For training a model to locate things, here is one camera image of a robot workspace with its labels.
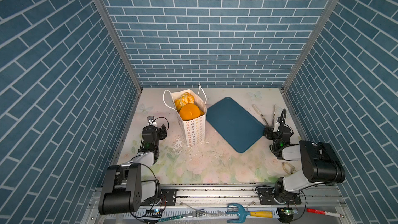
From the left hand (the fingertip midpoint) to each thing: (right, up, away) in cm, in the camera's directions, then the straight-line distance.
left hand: (157, 125), depth 90 cm
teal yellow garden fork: (+45, -36, -22) cm, 62 cm away
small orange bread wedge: (+13, +12, -6) cm, 19 cm away
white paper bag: (+22, -1, -12) cm, 26 cm away
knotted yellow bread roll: (+18, +15, -10) cm, 26 cm away
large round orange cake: (+21, +9, -13) cm, 26 cm away
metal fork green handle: (+25, -37, -22) cm, 49 cm away
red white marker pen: (+83, -37, -21) cm, 93 cm away
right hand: (+71, -1, +4) cm, 71 cm away
